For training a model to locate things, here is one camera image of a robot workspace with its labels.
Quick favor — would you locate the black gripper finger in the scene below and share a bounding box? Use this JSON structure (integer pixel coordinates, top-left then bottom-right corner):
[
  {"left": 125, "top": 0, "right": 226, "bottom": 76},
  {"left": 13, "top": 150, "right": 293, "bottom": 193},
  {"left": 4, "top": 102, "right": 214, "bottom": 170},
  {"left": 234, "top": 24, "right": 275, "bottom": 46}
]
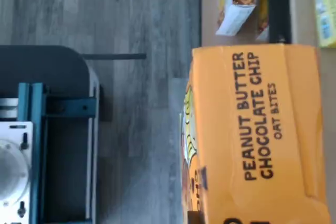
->
[{"left": 186, "top": 210, "right": 202, "bottom": 224}]

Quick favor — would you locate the orange Bobo's peanut butter box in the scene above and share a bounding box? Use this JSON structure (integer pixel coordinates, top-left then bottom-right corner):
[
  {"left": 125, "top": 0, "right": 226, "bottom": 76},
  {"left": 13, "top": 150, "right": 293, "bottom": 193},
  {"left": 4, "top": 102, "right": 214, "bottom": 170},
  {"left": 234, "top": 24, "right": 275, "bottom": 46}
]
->
[{"left": 179, "top": 43, "right": 333, "bottom": 224}]

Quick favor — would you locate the dark grey robot base platform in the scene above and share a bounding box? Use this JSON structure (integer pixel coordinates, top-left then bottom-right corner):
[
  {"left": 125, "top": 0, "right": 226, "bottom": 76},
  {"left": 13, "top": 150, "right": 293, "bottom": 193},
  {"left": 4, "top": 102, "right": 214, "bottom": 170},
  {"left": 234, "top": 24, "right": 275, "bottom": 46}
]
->
[{"left": 0, "top": 45, "right": 101, "bottom": 224}]

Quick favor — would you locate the green Bobo's apple pie box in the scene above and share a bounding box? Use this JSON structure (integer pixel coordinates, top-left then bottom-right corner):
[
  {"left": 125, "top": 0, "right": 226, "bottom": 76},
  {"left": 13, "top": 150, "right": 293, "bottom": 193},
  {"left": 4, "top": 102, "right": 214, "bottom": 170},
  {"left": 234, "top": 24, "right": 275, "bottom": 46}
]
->
[{"left": 309, "top": 0, "right": 336, "bottom": 49}]

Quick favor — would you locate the thin dark metal rod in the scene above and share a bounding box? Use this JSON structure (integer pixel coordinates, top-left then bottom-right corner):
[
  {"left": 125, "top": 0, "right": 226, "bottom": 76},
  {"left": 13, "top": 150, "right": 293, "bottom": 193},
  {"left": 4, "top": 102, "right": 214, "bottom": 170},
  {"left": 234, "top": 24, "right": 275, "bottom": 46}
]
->
[{"left": 80, "top": 53, "right": 147, "bottom": 60}]

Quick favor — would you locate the teal metal mounting frame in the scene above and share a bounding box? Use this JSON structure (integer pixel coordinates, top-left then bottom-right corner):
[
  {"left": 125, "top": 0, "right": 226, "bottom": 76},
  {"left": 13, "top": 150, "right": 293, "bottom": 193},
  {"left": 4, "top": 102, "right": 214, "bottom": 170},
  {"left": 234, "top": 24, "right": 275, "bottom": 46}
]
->
[{"left": 16, "top": 82, "right": 97, "bottom": 224}]

